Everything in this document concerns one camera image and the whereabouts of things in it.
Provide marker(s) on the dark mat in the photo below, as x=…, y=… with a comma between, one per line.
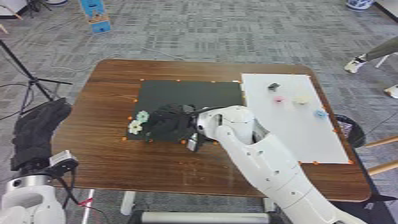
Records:
x=189, y=95

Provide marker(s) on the white sheet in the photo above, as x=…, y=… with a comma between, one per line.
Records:
x=295, y=133

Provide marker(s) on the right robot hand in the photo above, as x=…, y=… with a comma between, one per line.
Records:
x=169, y=122

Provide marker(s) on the pink flower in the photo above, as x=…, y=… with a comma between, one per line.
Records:
x=278, y=99

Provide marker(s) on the black waste bin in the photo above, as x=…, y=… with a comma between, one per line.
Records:
x=351, y=131

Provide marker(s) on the white flower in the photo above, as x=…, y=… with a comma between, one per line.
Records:
x=303, y=100

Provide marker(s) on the blue flower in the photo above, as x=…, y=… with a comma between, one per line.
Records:
x=320, y=114

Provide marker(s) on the pale green flower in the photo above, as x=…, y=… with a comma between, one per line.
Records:
x=143, y=116

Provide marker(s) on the black tripod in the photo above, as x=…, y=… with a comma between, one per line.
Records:
x=32, y=80

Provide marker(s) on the wooden chair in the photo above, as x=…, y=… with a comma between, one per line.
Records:
x=382, y=141

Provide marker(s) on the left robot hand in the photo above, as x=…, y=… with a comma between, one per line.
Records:
x=38, y=133

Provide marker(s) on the person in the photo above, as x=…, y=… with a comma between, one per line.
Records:
x=379, y=50

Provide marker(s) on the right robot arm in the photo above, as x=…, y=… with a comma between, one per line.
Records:
x=260, y=156

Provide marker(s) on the blue printed box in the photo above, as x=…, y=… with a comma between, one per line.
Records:
x=96, y=15

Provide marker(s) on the blue and white vase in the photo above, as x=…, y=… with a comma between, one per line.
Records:
x=359, y=4

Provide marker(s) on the pale yellow flower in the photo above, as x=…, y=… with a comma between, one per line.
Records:
x=136, y=127

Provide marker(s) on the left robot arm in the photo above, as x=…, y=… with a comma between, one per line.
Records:
x=29, y=200

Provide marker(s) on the pale grey bar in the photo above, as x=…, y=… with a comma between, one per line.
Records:
x=205, y=218

